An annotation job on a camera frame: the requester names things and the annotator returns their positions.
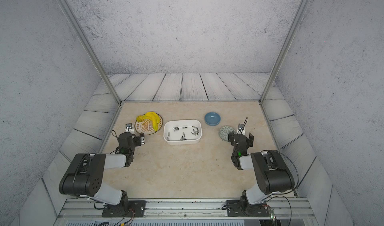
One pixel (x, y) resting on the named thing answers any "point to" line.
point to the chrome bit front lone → (183, 127)
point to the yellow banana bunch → (152, 116)
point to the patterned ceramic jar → (223, 132)
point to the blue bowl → (212, 119)
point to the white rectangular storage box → (175, 136)
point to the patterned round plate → (147, 126)
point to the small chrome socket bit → (195, 132)
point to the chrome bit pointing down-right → (195, 127)
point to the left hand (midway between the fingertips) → (135, 132)
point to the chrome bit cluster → (182, 138)
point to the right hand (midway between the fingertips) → (243, 131)
